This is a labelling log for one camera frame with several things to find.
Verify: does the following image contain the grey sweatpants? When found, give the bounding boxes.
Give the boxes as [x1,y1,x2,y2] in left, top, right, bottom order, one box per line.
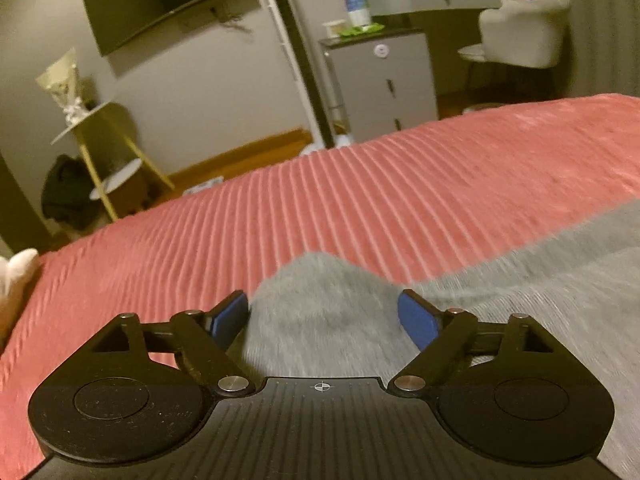
[230,202,639,479]

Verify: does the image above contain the red ribbed bedspread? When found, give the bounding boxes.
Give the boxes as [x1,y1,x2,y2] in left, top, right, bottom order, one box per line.
[1,94,639,479]

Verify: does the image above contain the black bag on floor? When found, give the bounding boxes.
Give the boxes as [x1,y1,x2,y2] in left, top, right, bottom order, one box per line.
[40,154,110,235]

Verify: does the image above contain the cream plush pillow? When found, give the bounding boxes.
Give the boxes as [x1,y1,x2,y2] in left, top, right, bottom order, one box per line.
[0,248,39,347]

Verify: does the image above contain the yellow two-tier side table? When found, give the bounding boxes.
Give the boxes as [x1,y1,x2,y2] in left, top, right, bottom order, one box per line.
[50,101,176,222]

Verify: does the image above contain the grey drawer cabinet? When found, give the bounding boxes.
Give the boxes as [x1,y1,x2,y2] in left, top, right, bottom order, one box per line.
[320,28,438,143]

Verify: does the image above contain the green cloth on cabinet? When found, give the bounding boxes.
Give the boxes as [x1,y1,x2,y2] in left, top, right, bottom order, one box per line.
[338,23,385,39]

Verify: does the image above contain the white fluffy chair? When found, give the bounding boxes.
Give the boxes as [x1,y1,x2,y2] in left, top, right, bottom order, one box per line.
[458,0,572,70]

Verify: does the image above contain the small white cup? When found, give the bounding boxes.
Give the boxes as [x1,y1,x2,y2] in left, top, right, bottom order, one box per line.
[322,20,347,39]

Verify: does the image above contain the blue and white canister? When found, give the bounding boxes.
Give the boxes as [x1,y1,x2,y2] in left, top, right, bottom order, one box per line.
[344,0,372,27]

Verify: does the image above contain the white door frame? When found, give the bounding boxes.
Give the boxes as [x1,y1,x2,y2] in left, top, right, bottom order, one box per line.
[262,0,335,148]

